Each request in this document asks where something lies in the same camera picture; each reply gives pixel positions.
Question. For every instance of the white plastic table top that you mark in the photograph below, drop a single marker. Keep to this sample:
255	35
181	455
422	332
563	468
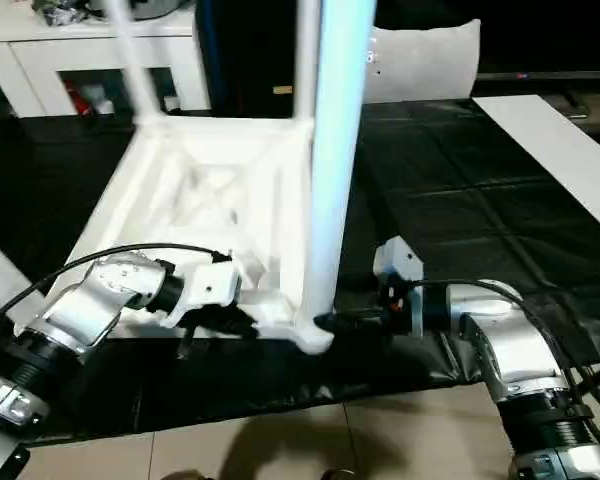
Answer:
210	170

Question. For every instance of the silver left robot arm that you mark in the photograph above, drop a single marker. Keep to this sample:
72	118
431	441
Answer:
80	310

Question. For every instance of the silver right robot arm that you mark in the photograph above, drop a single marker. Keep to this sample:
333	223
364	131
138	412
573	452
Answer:
520	350

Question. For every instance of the white flat board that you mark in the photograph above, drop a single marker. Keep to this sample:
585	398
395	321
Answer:
560	150

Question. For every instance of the grey cushion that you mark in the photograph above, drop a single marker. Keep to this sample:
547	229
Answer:
430	60

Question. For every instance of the black cabinet with gold label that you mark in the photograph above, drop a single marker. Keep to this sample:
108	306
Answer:
260	50

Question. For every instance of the white glass-door cabinet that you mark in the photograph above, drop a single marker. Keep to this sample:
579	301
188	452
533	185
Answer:
60	60

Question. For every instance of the dark round appliance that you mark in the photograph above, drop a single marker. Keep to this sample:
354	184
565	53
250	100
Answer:
90	10

